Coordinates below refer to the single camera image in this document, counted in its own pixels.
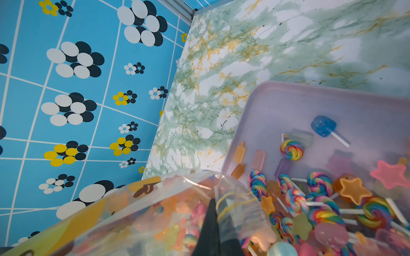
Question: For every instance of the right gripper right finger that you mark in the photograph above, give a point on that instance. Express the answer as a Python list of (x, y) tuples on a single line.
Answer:
[(230, 245)]

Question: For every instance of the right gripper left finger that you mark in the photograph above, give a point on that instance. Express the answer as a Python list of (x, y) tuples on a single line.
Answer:
[(209, 240)]

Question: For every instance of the yellow duck ziploc bag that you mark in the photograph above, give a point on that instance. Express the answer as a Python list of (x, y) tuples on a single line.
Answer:
[(159, 216)]

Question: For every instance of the pile of candies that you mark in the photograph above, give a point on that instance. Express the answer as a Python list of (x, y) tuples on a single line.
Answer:
[(376, 227)]

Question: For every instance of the lilac plastic tray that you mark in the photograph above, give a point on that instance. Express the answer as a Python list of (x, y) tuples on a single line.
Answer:
[(330, 168)]

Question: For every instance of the orange star candy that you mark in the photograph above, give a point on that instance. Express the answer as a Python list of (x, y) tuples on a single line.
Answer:
[(354, 190)]

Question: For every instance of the blue popsicle candy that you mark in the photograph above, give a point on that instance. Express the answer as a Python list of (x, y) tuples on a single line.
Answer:
[(324, 126)]

